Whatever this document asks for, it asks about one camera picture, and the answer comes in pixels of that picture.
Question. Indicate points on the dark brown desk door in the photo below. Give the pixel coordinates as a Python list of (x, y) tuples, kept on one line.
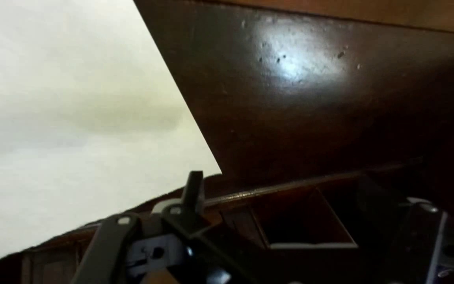
[(290, 98)]

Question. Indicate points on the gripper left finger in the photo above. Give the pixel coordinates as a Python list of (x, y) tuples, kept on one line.
[(110, 244)]

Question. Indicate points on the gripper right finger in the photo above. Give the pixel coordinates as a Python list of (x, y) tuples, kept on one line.
[(416, 244)]

